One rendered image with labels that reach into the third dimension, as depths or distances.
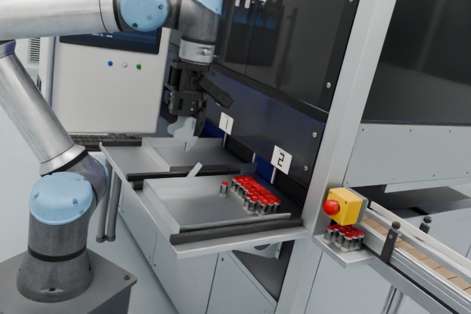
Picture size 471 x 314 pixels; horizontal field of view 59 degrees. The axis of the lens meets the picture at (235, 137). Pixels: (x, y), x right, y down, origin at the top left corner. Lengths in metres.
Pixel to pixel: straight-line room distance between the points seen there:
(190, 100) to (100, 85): 0.94
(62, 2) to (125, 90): 1.08
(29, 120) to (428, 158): 1.14
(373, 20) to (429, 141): 0.50
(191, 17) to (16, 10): 0.32
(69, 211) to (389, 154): 0.87
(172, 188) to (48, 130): 0.43
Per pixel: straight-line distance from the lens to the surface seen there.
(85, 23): 0.80
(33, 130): 1.01
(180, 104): 0.92
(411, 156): 1.37
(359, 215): 1.14
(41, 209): 0.90
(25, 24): 0.83
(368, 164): 1.23
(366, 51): 1.08
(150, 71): 1.87
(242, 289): 1.53
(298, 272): 1.27
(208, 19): 0.90
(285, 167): 1.25
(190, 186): 1.30
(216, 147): 1.68
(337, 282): 1.42
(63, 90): 1.81
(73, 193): 0.90
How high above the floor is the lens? 1.43
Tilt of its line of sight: 17 degrees down
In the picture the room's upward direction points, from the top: 12 degrees clockwise
